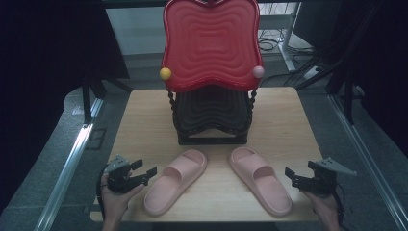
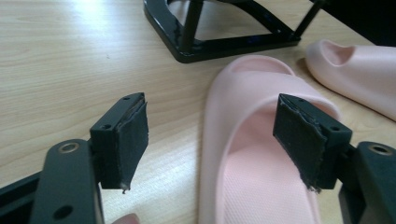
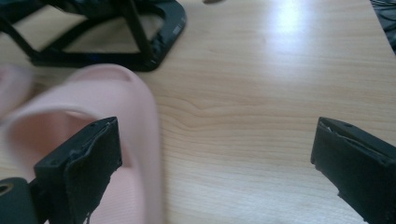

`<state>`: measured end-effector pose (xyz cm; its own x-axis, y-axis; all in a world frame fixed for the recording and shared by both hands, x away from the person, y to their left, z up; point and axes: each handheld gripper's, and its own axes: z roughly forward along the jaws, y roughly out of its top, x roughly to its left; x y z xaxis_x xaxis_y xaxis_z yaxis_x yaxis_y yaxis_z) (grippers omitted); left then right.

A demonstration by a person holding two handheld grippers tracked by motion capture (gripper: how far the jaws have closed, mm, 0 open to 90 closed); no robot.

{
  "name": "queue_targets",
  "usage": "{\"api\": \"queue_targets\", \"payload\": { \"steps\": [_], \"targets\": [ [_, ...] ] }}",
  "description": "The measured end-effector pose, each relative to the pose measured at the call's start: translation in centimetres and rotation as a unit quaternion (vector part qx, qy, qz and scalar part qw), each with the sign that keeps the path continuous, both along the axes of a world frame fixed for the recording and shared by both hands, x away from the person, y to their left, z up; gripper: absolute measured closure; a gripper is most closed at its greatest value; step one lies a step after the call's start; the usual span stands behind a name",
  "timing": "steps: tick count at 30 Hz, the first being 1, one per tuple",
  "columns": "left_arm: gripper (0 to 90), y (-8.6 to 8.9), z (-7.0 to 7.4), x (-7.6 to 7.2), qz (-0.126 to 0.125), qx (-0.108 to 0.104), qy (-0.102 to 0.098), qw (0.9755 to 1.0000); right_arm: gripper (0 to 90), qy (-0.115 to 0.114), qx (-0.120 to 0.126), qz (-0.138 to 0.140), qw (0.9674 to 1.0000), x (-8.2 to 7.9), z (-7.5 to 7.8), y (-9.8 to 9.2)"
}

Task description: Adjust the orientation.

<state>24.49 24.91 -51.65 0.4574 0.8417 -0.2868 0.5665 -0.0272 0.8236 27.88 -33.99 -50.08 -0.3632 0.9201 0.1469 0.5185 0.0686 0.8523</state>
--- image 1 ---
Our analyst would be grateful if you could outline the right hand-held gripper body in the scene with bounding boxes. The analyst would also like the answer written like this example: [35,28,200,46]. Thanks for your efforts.
[301,157,358,196]

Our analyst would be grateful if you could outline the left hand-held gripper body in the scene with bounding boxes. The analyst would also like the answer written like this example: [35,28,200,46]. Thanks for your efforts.
[104,154,149,195]

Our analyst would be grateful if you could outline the pink slipper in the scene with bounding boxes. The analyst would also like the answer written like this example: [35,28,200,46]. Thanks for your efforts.
[142,148,209,217]
[228,146,293,218]

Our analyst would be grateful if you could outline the red and black shoe rack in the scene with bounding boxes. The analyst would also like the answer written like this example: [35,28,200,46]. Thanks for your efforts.
[159,0,266,146]

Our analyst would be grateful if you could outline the person's right hand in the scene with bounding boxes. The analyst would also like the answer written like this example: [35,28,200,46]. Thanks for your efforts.
[301,190,341,224]

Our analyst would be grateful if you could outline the person's left hand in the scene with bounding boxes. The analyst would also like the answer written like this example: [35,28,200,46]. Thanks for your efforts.
[100,174,146,220]

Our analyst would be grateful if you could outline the black metal stand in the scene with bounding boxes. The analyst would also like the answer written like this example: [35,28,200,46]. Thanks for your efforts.
[294,0,365,126]

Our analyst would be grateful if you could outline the black tripod stand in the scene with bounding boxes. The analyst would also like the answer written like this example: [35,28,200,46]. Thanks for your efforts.
[80,72,134,125]

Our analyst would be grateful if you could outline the white power strip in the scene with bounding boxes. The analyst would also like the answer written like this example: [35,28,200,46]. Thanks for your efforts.
[302,65,321,81]

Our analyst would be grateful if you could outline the dark curtain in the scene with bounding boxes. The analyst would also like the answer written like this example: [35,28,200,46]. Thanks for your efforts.
[0,0,131,214]
[320,0,408,158]

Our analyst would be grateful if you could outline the aluminium rail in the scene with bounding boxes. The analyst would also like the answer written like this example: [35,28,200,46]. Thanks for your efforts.
[34,97,105,231]
[328,94,408,231]

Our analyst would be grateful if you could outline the black floor cables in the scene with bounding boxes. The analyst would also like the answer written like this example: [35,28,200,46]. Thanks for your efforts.
[258,28,320,90]

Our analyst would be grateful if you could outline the white metal desk frame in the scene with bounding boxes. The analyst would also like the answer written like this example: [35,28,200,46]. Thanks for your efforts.
[258,2,297,73]

